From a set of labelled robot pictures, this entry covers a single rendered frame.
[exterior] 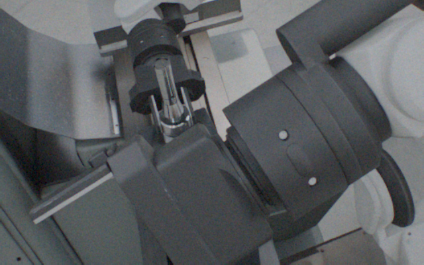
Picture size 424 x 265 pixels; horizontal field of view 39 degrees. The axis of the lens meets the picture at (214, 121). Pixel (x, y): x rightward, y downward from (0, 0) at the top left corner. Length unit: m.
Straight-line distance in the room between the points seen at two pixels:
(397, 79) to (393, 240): 0.78
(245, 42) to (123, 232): 0.61
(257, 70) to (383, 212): 0.58
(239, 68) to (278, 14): 1.43
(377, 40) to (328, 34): 0.03
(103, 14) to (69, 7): 1.78
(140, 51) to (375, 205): 0.46
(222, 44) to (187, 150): 1.18
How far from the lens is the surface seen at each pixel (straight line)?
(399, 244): 1.14
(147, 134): 0.99
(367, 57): 0.38
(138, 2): 1.06
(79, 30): 3.05
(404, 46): 0.36
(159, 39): 1.01
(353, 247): 1.46
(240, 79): 1.45
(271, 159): 0.36
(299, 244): 1.90
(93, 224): 1.64
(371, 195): 1.02
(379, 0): 0.40
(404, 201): 1.01
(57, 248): 1.64
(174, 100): 0.87
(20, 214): 1.49
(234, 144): 0.38
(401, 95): 0.36
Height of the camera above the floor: 1.88
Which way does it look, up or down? 50 degrees down
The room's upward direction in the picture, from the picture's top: 11 degrees counter-clockwise
